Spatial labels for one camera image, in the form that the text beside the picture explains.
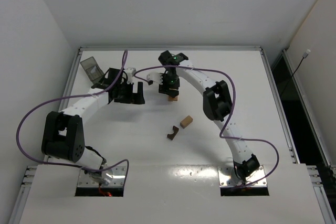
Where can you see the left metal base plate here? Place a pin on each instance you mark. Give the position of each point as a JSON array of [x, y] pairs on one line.
[[112, 178]]

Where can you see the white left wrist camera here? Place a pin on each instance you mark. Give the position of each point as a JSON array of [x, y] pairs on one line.
[[130, 72]]

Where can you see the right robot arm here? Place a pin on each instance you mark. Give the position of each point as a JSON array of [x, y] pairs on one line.
[[219, 97]]

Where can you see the clear smoky plastic box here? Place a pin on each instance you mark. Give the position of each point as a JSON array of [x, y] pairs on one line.
[[92, 69]]

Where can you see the wide light wood block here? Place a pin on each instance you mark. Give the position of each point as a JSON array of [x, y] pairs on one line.
[[186, 121]]

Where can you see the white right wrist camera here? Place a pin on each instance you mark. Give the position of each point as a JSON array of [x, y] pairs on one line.
[[154, 77]]

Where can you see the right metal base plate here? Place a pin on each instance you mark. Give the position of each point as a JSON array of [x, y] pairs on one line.
[[228, 178]]

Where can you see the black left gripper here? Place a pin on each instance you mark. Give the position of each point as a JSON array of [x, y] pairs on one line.
[[130, 98]]

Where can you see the dark brown arch block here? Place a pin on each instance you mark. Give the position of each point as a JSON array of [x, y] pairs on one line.
[[172, 135]]

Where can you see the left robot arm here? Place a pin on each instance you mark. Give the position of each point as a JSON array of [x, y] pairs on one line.
[[64, 137]]

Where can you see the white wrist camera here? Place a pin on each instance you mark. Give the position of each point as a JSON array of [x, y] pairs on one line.
[[154, 77], [130, 72]]

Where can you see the metal base plate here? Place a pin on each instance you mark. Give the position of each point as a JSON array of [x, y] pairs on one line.
[[112, 178], [228, 178]]

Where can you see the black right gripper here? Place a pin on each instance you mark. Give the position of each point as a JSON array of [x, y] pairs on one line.
[[169, 91]]

